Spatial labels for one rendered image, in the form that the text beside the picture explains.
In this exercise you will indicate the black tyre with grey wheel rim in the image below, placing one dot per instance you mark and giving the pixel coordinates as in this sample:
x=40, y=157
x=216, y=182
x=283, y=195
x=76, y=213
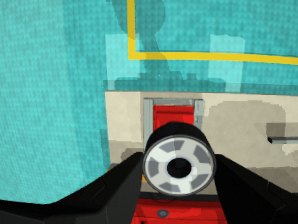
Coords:
x=173, y=141

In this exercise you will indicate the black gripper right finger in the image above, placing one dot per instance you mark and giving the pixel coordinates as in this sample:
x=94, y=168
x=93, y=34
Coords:
x=247, y=198

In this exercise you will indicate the yellow rectangular outline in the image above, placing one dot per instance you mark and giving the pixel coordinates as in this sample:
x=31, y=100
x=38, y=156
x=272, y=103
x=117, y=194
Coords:
x=133, y=55

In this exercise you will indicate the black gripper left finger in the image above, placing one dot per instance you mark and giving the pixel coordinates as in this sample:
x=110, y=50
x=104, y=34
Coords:
x=110, y=199

